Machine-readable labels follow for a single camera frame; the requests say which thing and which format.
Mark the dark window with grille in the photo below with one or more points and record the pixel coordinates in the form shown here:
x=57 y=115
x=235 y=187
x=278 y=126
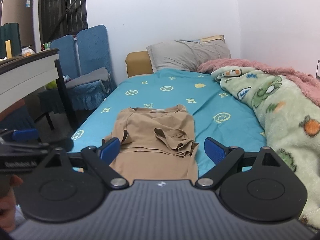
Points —
x=58 y=18

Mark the green cartoon fleece blanket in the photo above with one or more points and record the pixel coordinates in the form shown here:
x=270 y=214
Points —
x=290 y=122

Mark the silver refrigerator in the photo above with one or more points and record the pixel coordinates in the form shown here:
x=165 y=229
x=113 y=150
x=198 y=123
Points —
x=20 y=12

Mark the teal smiley bed sheet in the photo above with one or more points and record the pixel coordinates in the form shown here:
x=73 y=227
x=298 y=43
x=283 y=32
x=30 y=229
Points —
x=216 y=113

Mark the tan brown t-shirt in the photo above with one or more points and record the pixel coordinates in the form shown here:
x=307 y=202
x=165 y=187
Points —
x=155 y=144

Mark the grey folded cloth on chair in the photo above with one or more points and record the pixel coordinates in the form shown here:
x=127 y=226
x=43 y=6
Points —
x=96 y=75

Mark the dark green folding screen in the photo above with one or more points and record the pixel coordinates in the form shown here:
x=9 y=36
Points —
x=10 y=31

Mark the white and black desk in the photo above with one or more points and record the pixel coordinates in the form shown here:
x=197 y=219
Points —
x=20 y=76

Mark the blue covered chair near wall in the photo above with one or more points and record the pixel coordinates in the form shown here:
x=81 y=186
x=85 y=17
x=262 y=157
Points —
x=94 y=53

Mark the green plush toy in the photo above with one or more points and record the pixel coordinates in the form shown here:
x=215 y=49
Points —
x=51 y=85

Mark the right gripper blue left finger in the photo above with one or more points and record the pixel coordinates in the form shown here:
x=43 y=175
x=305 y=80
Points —
x=99 y=159

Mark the person's left hand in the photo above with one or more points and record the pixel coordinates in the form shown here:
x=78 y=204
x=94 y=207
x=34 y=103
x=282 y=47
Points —
x=8 y=206

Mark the pink fluffy blanket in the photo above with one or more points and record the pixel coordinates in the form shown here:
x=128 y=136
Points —
x=308 y=84

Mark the blue covered chair left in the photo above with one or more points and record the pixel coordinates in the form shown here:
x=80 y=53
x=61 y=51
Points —
x=57 y=100

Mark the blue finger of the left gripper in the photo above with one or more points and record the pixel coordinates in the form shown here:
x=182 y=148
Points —
x=25 y=134

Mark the grey pillow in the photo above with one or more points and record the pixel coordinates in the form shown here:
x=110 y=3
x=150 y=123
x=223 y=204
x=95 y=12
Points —
x=186 y=55

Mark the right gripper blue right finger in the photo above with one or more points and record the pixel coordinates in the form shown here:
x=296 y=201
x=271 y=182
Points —
x=226 y=160

